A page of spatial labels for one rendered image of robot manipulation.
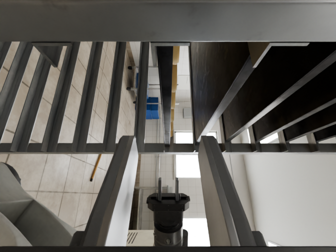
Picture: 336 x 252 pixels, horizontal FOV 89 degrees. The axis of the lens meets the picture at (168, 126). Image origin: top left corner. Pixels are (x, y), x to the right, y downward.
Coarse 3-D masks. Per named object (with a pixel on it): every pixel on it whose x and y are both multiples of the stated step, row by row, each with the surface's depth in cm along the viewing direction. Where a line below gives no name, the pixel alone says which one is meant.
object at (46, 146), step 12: (72, 48) 66; (72, 60) 64; (60, 72) 59; (72, 72) 62; (60, 84) 59; (60, 96) 59; (60, 108) 57; (48, 120) 53; (60, 120) 56; (48, 132) 53; (48, 144) 53
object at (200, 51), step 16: (192, 48) 56; (208, 48) 34; (224, 48) 24; (240, 48) 19; (192, 64) 56; (208, 64) 34; (224, 64) 24; (240, 64) 19; (192, 80) 56; (208, 80) 34; (224, 80) 24; (240, 80) 21; (192, 96) 56; (208, 96) 34; (224, 96) 24; (208, 112) 34; (208, 128) 38
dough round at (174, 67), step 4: (176, 64) 24; (172, 68) 23; (176, 68) 24; (172, 72) 24; (176, 72) 24; (172, 76) 24; (176, 76) 24; (172, 80) 24; (176, 80) 24; (172, 84) 24; (176, 84) 25; (172, 88) 25
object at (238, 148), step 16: (0, 144) 53; (32, 144) 53; (64, 144) 53; (96, 144) 53; (144, 144) 53; (160, 144) 53; (176, 144) 53; (192, 144) 53; (240, 144) 53; (272, 144) 53; (304, 144) 53; (320, 144) 53
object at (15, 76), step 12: (24, 48) 66; (12, 60) 61; (24, 60) 64; (12, 72) 61; (24, 72) 62; (12, 84) 60; (0, 96) 56; (12, 96) 59; (0, 108) 56; (0, 120) 56; (0, 132) 54
